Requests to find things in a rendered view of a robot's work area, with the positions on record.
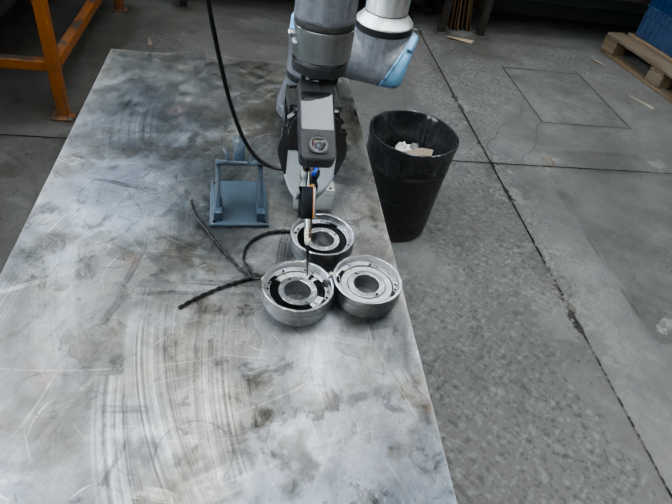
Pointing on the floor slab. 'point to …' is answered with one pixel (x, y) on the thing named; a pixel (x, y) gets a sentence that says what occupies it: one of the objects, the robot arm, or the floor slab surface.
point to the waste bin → (409, 167)
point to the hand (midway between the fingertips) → (306, 194)
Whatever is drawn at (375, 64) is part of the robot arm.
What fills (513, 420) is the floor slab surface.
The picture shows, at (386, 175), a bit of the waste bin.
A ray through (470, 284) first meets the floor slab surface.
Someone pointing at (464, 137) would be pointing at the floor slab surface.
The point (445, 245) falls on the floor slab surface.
